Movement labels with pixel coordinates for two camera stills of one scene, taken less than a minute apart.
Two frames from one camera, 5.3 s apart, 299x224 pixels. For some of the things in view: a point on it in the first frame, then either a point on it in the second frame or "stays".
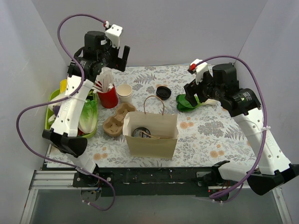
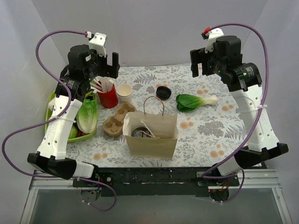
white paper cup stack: [124, 91] stays
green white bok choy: [182, 105] stays
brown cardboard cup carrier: [112, 126] stays
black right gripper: [195, 88] -> [199, 61]
